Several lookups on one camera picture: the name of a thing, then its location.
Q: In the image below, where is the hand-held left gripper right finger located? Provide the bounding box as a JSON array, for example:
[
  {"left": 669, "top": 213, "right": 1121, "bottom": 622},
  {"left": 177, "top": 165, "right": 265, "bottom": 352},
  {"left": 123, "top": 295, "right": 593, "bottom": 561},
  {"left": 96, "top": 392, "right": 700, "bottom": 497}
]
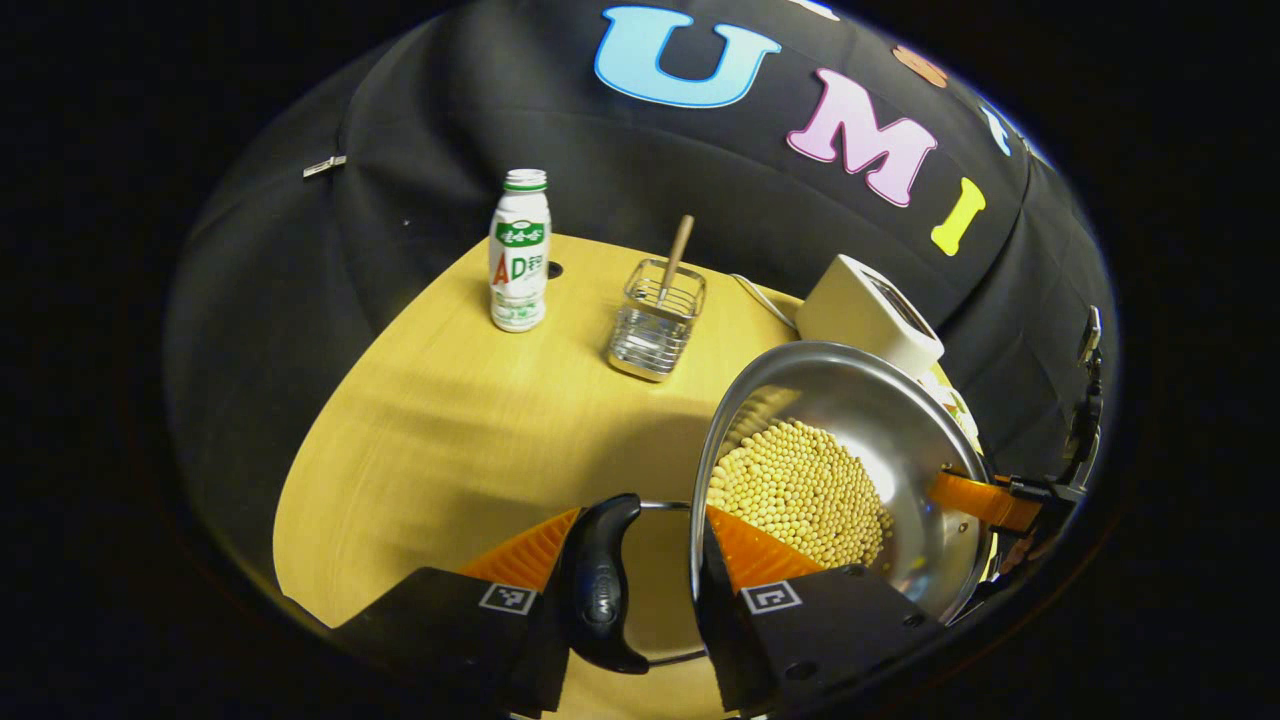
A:
[{"left": 690, "top": 504, "right": 947, "bottom": 717}]

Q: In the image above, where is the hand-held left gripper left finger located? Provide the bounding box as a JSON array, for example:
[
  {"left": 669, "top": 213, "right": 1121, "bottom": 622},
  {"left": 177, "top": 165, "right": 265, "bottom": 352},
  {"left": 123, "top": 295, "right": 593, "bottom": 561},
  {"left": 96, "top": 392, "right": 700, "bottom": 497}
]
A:
[{"left": 330, "top": 505, "right": 586, "bottom": 719}]

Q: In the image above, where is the pile of soybeans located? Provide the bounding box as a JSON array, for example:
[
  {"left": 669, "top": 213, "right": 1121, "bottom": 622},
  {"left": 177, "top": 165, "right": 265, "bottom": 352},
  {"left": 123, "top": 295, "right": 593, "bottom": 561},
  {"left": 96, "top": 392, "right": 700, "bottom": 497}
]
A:
[{"left": 705, "top": 417, "right": 897, "bottom": 572}]

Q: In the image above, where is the stainless steel pot black handle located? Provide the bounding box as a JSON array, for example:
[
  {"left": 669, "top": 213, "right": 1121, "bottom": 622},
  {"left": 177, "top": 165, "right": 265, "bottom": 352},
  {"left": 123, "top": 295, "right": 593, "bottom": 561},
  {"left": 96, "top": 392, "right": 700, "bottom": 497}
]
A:
[{"left": 558, "top": 340, "right": 999, "bottom": 677}]

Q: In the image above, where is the white toaster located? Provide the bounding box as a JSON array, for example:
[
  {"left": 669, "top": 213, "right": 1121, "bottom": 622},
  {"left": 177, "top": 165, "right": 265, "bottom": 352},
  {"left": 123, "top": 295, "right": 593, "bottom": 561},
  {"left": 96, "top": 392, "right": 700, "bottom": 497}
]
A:
[{"left": 795, "top": 253, "right": 946, "bottom": 380}]

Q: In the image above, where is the black backdrop cloth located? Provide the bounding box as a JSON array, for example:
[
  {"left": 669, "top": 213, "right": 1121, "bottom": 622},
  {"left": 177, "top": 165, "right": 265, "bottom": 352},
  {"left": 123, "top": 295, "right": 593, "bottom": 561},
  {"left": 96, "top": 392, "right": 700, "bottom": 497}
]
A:
[{"left": 165, "top": 0, "right": 1121, "bottom": 601}]

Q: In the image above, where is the white green drink bottle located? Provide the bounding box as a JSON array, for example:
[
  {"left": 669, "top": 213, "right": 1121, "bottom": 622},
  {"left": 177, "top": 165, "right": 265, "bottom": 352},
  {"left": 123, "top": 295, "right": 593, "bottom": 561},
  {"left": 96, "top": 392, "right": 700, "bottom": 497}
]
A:
[{"left": 487, "top": 168, "right": 554, "bottom": 335}]

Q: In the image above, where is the white power cable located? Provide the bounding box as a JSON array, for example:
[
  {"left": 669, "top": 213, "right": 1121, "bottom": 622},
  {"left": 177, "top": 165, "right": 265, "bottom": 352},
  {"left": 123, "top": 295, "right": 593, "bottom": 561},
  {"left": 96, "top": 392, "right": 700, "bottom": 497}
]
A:
[{"left": 729, "top": 272, "right": 802, "bottom": 332}]

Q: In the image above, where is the metal wire basket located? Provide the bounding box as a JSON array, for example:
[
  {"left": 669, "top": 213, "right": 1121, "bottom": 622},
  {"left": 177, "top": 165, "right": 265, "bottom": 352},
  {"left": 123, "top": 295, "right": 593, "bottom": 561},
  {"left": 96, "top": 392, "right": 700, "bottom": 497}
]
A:
[{"left": 606, "top": 257, "right": 709, "bottom": 384}]

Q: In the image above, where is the wooden handled utensil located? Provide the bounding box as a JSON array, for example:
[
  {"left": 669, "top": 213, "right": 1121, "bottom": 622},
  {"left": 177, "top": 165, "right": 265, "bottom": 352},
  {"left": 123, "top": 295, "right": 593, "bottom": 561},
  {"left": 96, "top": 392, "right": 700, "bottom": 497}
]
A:
[{"left": 656, "top": 213, "right": 696, "bottom": 302}]

